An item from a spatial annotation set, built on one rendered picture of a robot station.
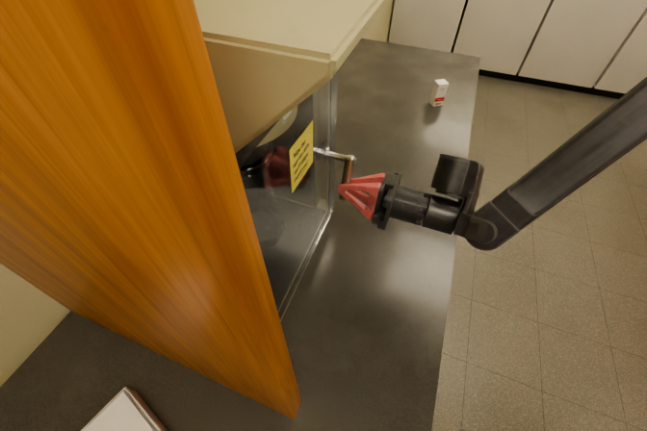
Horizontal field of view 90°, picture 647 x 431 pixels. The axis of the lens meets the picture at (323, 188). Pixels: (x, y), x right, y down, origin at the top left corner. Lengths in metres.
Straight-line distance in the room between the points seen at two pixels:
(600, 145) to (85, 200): 0.53
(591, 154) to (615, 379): 1.59
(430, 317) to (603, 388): 1.35
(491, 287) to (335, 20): 1.83
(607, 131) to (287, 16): 0.44
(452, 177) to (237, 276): 0.42
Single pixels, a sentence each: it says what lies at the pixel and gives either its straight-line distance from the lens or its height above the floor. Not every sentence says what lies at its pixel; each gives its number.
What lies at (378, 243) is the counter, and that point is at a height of 0.94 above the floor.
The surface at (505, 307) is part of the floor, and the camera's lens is 1.93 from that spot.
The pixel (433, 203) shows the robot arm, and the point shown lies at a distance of 0.55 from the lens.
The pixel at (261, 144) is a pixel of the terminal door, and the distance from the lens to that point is 0.33.
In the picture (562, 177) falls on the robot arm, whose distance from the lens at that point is 0.53.
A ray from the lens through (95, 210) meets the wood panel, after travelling 0.20.
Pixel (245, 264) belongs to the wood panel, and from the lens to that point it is 0.18.
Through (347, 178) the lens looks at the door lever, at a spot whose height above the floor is 1.17.
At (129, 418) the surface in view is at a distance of 0.67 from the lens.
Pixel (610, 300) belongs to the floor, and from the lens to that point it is 2.24.
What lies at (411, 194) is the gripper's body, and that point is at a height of 1.18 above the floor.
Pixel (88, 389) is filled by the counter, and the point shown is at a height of 0.94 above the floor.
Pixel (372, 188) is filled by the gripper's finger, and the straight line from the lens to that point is 0.54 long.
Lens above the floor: 1.58
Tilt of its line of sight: 48 degrees down
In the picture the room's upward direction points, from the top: straight up
